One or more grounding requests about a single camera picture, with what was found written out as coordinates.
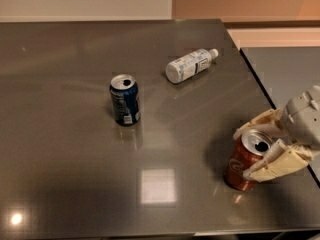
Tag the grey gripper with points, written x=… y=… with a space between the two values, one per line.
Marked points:
x=304 y=120

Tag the red coke can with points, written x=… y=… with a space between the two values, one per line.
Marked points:
x=250 y=147

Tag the blue pepsi can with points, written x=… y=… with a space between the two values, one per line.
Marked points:
x=125 y=99

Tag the white plastic water bottle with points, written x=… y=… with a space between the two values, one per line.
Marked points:
x=189 y=65

